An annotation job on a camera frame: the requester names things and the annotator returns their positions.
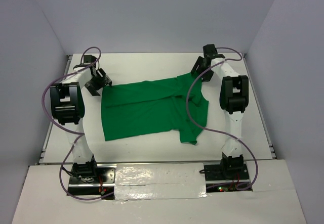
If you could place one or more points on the green t shirt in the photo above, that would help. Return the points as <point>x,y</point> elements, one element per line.
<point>141,108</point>

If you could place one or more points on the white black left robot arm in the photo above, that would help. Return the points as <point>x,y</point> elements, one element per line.
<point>68,108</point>

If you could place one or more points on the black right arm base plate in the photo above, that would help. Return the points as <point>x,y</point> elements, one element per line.
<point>218,182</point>

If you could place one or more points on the aluminium table rail frame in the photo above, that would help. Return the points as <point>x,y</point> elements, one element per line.
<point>125,68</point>

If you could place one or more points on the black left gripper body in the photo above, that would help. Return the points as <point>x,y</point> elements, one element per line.
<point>97,83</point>

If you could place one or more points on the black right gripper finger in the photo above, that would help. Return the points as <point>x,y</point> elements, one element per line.
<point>198,67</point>
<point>207,76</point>

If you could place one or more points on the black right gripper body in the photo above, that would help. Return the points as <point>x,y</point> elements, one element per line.
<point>203,61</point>

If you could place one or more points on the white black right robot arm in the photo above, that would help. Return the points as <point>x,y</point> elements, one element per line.
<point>233,100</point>

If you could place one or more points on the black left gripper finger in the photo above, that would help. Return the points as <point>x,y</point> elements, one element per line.
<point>92,91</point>
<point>106,81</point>

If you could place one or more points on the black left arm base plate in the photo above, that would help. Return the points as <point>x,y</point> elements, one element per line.
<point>100,186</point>

